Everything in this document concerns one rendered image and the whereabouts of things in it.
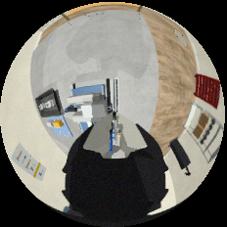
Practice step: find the yellow block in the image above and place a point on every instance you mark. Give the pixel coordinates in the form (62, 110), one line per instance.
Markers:
(58, 123)

